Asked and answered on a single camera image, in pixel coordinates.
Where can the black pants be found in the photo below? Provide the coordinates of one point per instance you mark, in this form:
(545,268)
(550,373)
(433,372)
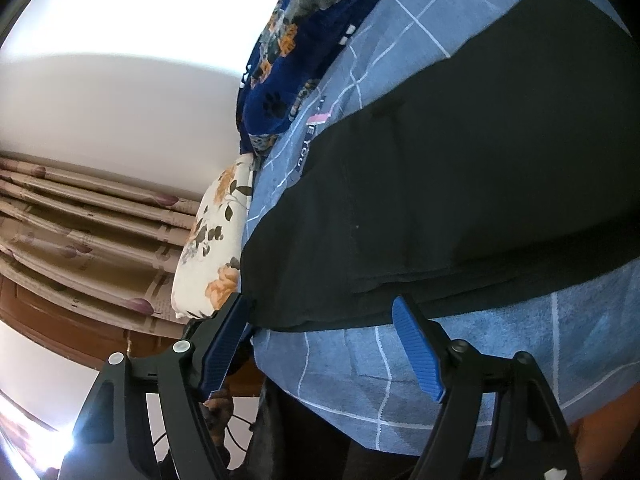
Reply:
(508,171)

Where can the blue checked bed sheet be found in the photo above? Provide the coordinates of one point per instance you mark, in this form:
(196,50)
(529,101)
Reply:
(584,338)

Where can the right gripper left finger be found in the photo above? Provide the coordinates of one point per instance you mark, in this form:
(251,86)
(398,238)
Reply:
(112,435)

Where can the white floral pillow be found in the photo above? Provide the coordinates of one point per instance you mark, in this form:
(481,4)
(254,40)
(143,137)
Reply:
(208,270)

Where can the beige floral curtain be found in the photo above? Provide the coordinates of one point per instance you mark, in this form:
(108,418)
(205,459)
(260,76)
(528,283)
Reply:
(99,248)

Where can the person's left hand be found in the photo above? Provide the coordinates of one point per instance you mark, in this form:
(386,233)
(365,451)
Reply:
(219,410)

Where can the navy dog print blanket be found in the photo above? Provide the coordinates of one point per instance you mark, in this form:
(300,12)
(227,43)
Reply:
(297,46)

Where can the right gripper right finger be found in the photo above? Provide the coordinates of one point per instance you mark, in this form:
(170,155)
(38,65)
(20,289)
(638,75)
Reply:
(498,418)

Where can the brown wooden furniture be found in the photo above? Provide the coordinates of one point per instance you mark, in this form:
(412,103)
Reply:
(71,335)

